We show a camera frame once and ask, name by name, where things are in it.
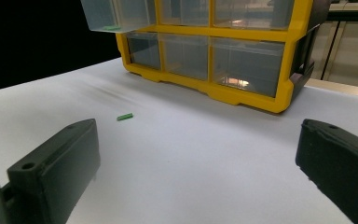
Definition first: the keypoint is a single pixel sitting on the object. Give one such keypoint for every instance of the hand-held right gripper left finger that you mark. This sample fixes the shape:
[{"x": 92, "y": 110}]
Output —
[{"x": 56, "y": 174}]

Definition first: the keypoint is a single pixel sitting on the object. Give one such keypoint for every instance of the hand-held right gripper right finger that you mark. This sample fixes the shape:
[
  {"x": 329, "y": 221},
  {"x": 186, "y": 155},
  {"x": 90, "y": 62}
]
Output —
[{"x": 338, "y": 168}]

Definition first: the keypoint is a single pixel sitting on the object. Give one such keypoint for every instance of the small green terminal block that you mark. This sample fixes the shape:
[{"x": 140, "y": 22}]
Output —
[
  {"x": 125, "y": 117},
  {"x": 111, "y": 28}
]

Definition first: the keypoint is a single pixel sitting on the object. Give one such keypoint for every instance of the yellow black drawer organizer cabinet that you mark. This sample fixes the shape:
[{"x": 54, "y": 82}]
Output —
[{"x": 248, "y": 36}]

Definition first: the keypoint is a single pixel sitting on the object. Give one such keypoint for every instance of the clear plastic drawer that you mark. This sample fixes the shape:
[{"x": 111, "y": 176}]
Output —
[{"x": 130, "y": 15}]

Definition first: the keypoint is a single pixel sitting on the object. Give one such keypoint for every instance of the beige desk with black edge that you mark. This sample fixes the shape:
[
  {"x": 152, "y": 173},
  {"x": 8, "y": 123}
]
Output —
[{"x": 348, "y": 46}]

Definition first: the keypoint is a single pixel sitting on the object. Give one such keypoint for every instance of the grid of clear drawers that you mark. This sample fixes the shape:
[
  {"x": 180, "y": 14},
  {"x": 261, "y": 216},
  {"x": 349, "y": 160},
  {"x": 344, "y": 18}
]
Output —
[{"x": 245, "y": 68}]

